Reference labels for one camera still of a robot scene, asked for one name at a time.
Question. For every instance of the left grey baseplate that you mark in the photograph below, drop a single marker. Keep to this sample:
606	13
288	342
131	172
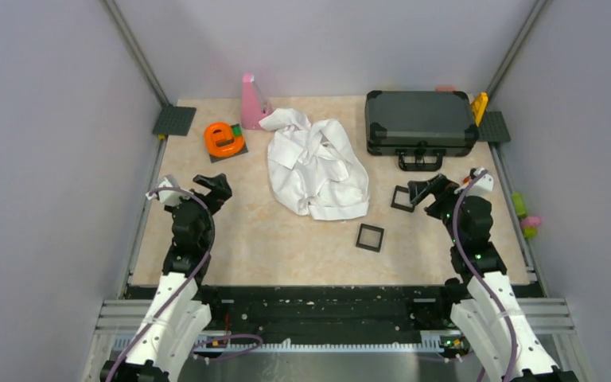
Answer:
174	121

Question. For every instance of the black square frame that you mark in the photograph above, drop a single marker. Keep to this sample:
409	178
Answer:
401	199
369	238

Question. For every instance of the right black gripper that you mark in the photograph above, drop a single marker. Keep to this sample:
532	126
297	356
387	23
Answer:
420	189

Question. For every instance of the black hard case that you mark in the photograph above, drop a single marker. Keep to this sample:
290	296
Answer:
420	128

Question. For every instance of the grey baseplate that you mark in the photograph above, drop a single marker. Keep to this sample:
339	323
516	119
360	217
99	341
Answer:
493	128
174	121

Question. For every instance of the green pink toy blocks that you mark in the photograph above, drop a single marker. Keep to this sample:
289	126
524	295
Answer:
529	224

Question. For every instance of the pink wedge stand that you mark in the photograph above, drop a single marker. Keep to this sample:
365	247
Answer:
254	106

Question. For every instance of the grey square base plate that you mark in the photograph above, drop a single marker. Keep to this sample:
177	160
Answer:
228	150

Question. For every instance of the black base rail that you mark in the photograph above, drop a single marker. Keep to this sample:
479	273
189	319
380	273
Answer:
333	315

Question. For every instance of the right grey baseplate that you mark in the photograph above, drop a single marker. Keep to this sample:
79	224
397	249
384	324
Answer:
493	128

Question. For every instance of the black square frame near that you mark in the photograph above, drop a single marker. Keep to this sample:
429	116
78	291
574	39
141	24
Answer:
369	238

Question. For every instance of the white garment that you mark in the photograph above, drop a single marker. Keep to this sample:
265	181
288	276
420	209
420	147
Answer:
313	169

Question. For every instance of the orange tape dispenser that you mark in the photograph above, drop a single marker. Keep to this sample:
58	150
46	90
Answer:
222	138

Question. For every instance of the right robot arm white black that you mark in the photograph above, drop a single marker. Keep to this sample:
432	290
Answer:
488	314

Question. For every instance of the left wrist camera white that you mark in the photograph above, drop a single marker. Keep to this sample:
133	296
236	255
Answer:
168	192

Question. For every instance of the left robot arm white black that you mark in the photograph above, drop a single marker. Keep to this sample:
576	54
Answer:
175	318

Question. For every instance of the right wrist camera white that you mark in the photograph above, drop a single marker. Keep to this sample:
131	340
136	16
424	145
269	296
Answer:
479	182

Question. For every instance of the black square frame far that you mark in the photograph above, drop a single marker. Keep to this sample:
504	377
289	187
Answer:
401	199

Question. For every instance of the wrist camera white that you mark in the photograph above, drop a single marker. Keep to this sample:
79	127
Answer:
168	192
479	182

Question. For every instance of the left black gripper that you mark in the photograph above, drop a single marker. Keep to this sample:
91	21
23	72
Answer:
219	192

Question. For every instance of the yellow toy bracket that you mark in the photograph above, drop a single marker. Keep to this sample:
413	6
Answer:
478	107

